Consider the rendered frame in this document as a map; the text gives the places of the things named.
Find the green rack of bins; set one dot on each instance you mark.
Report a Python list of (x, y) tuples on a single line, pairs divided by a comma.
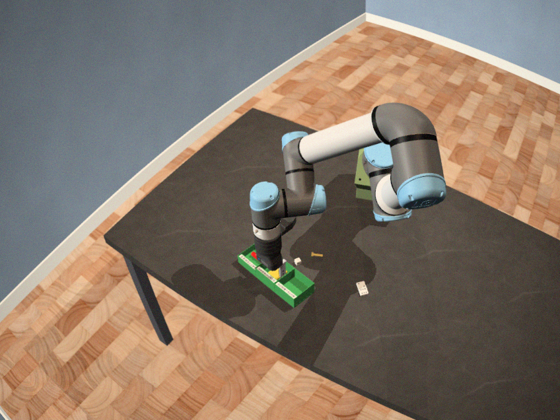
[(293, 287)]

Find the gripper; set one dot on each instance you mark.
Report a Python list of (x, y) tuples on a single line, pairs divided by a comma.
[(268, 245)]

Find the yellow rectangular pad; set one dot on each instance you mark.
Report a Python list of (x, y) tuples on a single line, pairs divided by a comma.
[(275, 274)]

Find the white domino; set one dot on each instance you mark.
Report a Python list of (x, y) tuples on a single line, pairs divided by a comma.
[(362, 288)]

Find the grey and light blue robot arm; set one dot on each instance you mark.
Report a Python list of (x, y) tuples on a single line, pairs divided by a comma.
[(414, 166)]

